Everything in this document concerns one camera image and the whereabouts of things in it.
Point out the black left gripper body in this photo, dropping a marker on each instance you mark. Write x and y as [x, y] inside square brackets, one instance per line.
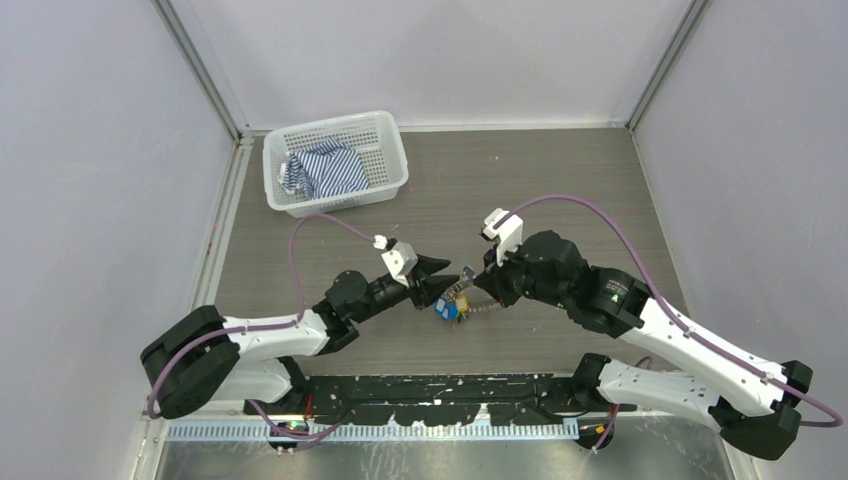
[385, 295]

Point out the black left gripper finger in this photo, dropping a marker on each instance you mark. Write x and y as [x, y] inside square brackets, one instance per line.
[429, 265]
[429, 288]

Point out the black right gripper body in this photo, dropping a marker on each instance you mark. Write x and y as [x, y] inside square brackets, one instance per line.
[514, 279]

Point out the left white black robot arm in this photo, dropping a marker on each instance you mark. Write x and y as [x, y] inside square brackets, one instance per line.
[208, 357]

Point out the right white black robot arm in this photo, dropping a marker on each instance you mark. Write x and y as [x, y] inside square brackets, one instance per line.
[750, 401]

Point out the blue key tag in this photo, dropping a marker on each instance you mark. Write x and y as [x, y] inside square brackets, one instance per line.
[447, 310]

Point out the yellow key tag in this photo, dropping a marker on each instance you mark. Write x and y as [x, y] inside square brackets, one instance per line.
[462, 305]

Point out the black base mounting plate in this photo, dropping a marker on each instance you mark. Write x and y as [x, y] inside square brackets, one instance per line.
[437, 400]

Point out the blue white striped cloth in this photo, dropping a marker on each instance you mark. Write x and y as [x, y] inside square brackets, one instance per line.
[325, 170]

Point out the white plastic perforated basket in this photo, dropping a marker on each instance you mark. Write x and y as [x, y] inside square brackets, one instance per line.
[374, 135]

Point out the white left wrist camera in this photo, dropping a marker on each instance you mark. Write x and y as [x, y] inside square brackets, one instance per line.
[398, 257]

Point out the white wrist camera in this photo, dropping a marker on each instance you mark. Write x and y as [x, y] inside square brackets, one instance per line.
[505, 231]
[398, 257]

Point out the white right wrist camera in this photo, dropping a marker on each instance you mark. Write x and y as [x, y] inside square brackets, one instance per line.
[505, 231]

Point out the slotted cable duct strip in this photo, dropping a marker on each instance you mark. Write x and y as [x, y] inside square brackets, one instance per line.
[477, 430]

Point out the aluminium frame rail left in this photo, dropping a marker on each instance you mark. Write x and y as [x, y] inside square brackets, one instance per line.
[210, 260]

